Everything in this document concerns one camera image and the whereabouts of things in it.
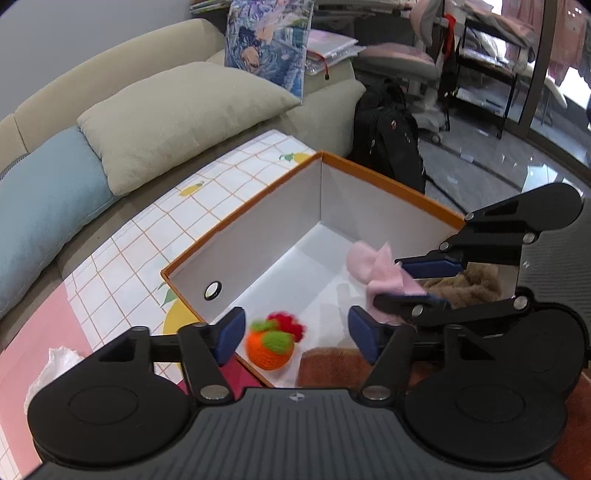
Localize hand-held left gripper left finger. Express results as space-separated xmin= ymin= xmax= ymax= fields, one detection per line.
xmin=99 ymin=307 xmax=247 ymax=402

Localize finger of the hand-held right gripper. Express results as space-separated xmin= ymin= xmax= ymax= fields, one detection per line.
xmin=394 ymin=194 xmax=539 ymax=280
xmin=373 ymin=293 xmax=532 ymax=329

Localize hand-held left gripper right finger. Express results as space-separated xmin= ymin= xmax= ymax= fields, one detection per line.
xmin=348 ymin=305 xmax=497 ymax=402

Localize orange crochet fruit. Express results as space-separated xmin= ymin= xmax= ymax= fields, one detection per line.
xmin=245 ymin=319 xmax=296 ymax=371

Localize brown sponge block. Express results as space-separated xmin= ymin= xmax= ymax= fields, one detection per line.
xmin=295 ymin=347 xmax=377 ymax=389

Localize brown knotted rope pillow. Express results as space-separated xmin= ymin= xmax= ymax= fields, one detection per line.
xmin=422 ymin=263 xmax=504 ymax=311

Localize light pink fleece cloth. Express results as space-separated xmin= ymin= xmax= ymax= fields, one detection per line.
xmin=346 ymin=240 xmax=428 ymax=326

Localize red crochet fruit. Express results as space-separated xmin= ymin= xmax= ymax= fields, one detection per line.
xmin=265 ymin=311 xmax=308 ymax=343

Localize orange cardboard box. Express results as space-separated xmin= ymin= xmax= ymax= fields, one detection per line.
xmin=161 ymin=151 xmax=468 ymax=388

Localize black backpack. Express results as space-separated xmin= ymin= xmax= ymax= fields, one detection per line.
xmin=348 ymin=78 xmax=428 ymax=195

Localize pink desk chair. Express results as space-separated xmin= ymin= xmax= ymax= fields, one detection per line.
xmin=358 ymin=0 xmax=455 ymax=144

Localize black metal rack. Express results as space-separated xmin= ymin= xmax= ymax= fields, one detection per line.
xmin=455 ymin=9 xmax=520 ymax=139

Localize beige pillow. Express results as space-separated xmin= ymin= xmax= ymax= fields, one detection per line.
xmin=76 ymin=61 xmax=302 ymax=197

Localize pink hanging clothes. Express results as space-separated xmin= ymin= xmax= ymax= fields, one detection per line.
xmin=501 ymin=0 xmax=591 ymax=84

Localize pink notebooks pile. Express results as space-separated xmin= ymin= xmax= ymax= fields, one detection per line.
xmin=305 ymin=30 xmax=365 ymax=77

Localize blue printed pillow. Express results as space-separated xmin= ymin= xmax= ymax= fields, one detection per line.
xmin=224 ymin=0 xmax=315 ymax=100

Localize beige sofa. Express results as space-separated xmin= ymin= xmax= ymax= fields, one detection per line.
xmin=0 ymin=18 xmax=368 ymax=333

